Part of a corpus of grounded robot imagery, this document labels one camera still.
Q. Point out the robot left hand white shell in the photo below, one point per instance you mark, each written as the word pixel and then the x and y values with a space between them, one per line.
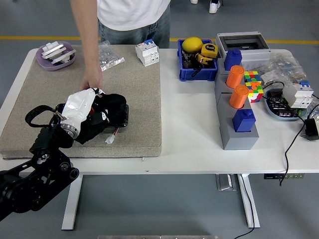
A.
pixel 77 107

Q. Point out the background person white shoes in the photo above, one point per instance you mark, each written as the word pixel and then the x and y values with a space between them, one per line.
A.
pixel 213 7

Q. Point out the blue block with knob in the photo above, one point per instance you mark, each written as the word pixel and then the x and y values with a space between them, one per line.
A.
pixel 243 122
pixel 232 61

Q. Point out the yellow black tape measure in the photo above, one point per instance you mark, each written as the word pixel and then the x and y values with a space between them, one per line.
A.
pixel 209 49
pixel 204 59

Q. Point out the light blue bowl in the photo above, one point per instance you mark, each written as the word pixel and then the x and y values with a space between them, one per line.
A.
pixel 270 109

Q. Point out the grey block holder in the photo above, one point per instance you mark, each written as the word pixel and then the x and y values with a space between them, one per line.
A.
pixel 238 142

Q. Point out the grey-brown mat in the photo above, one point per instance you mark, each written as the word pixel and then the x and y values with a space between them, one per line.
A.
pixel 129 84

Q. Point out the purple plastic tray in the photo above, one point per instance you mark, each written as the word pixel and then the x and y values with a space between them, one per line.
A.
pixel 47 65

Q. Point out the orange cylinder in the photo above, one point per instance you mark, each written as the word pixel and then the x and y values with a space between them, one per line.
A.
pixel 238 98
pixel 235 77

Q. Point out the black power adapter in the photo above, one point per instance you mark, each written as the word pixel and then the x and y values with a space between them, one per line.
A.
pixel 311 129

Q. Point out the multicoloured puzzle cube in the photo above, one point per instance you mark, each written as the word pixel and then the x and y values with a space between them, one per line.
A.
pixel 256 93
pixel 252 77

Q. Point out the table height control panel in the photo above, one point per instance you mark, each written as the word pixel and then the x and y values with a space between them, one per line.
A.
pixel 274 176

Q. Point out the white plastic strip part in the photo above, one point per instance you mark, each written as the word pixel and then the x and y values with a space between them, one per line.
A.
pixel 63 57
pixel 53 49

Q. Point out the blue plastic bin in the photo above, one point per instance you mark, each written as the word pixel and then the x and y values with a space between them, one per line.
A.
pixel 196 74

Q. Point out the white table leg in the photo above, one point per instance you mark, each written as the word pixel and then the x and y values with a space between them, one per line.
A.
pixel 246 204
pixel 72 204

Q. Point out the person's right hand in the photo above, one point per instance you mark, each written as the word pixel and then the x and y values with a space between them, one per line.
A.
pixel 92 78

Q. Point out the metal floor box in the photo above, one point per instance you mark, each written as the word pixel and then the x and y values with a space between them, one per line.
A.
pixel 225 183

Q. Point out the clear bag of metal screws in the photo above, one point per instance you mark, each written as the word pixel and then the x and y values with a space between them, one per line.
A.
pixel 111 58

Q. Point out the person's right forearm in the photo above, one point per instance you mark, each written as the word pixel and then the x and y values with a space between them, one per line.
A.
pixel 86 44

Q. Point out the clear bags of small parts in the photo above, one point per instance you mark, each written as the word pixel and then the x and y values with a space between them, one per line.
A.
pixel 281 67

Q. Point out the white circuit breaker blue switches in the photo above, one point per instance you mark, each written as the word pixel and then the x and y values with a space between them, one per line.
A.
pixel 296 95
pixel 146 53

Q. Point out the dark tool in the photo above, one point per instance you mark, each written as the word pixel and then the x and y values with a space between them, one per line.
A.
pixel 187 63

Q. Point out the yellow ball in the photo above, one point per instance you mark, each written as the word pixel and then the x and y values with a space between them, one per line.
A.
pixel 192 44

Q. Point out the grey distribution box clear cover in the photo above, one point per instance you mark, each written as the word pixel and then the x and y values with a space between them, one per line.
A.
pixel 253 56

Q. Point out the dark electronic parts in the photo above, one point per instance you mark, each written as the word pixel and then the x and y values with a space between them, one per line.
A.
pixel 276 102

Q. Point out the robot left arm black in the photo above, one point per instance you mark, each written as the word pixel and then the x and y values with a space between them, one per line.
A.
pixel 37 179

